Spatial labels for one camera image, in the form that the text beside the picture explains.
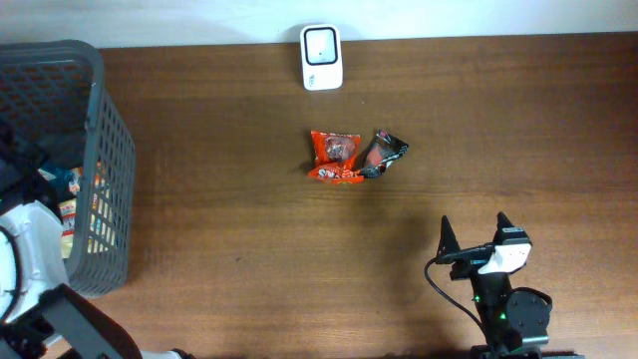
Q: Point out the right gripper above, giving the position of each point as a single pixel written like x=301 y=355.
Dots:
x=449 y=249

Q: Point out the black red snack packet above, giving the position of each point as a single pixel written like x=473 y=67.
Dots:
x=385 y=149

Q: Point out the yellow snack bag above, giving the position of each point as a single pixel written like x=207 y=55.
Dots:
x=68 y=213

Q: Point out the blue mouthwash bottle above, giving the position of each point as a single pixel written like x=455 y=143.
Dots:
x=66 y=183

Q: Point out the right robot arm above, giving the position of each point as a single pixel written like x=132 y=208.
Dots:
x=513 y=321

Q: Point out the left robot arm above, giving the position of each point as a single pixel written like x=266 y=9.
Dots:
x=37 y=303

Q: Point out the white barcode scanner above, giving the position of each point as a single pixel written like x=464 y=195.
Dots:
x=321 y=57

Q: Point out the grey plastic mesh basket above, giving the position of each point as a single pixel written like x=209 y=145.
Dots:
x=56 y=113

